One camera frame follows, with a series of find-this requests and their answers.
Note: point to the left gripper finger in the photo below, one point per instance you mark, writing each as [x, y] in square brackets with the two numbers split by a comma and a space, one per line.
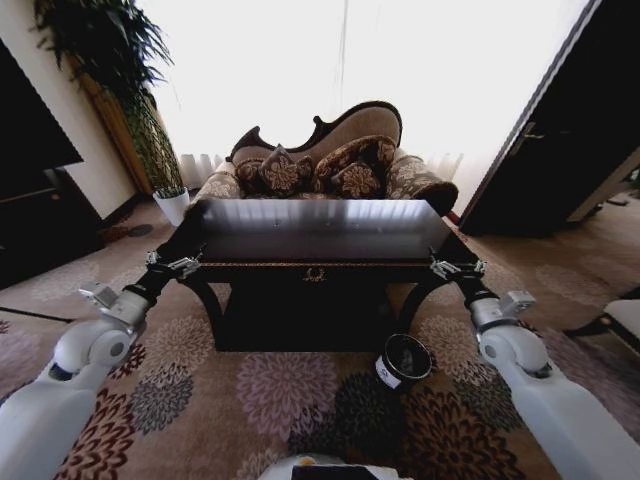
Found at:
[175, 232]
[186, 266]

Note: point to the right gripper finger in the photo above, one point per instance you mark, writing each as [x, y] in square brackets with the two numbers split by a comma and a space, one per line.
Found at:
[477, 266]
[441, 264]

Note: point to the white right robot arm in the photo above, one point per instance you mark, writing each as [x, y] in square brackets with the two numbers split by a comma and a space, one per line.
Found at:
[575, 415]

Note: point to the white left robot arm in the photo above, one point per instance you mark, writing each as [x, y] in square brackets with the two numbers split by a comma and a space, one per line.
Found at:
[45, 415]

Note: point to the black round trash bin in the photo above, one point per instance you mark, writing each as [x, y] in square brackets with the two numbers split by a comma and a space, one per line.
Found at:
[406, 361]

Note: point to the white plant pot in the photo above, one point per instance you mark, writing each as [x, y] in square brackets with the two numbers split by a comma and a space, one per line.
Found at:
[172, 206]

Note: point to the grey round floor disc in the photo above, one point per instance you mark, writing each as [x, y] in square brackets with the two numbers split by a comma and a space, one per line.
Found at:
[140, 230]

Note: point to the small red object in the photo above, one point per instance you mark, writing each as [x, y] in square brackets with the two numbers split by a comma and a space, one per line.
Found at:
[452, 216]

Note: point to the gold patterned curtain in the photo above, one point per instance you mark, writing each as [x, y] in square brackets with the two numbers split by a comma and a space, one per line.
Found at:
[145, 145]

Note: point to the small floral brown cushion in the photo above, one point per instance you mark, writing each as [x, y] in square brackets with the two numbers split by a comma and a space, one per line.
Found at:
[361, 181]

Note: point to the square floral brown cushion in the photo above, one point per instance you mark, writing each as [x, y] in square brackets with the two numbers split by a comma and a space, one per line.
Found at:
[286, 172]

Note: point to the dark television cabinet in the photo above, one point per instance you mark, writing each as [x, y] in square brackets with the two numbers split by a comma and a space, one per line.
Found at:
[40, 225]

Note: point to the dark wooden coffee table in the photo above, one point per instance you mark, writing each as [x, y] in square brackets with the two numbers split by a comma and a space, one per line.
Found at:
[320, 300]

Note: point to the dark wooden door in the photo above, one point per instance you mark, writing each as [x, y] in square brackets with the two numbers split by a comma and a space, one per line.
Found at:
[560, 150]

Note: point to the round brown bolster cushion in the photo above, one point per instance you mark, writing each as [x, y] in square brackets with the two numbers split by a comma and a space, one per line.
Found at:
[350, 152]

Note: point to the white cushioned stool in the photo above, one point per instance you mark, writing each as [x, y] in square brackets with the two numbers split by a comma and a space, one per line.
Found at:
[615, 320]

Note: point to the ornate beige chaise sofa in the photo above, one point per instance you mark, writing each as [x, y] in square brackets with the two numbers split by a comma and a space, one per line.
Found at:
[360, 127]

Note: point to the dark flat television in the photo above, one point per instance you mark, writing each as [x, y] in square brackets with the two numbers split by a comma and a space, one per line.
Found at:
[30, 130]

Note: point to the tall green leafy plant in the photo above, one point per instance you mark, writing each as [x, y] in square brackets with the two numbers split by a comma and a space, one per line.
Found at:
[107, 45]

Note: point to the white sheer curtain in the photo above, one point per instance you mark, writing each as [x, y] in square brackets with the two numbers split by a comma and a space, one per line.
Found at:
[325, 75]

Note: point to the light wooden furniture frame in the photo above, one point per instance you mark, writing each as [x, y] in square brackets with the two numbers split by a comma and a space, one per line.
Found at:
[607, 192]

